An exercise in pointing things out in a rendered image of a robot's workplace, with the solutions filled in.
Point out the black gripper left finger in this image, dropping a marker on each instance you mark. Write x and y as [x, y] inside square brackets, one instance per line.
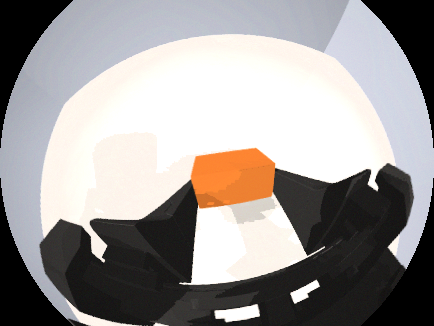
[167, 233]

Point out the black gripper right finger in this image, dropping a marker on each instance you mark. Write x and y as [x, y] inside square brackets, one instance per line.
[311, 205]

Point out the orange block with dark square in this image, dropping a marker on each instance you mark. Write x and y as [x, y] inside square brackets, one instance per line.
[232, 177]

